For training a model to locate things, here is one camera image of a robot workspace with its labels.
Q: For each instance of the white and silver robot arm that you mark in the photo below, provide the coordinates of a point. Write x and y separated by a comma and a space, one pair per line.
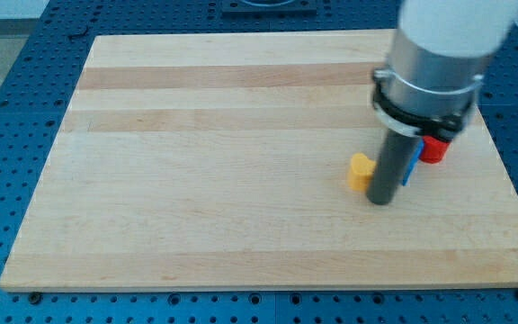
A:
436, 65

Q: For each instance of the wooden board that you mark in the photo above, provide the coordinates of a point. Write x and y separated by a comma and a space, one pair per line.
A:
219, 162

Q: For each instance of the yellow heart block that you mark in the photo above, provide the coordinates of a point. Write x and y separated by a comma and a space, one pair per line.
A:
361, 170

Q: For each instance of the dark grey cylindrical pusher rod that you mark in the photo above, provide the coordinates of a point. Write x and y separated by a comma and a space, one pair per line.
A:
394, 159

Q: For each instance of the blue block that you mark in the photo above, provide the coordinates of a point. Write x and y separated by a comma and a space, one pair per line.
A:
412, 163

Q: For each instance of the red cylinder block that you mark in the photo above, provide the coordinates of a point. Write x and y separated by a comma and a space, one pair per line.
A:
434, 150

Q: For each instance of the dark mount plate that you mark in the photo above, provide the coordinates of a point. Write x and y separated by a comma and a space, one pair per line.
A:
259, 7

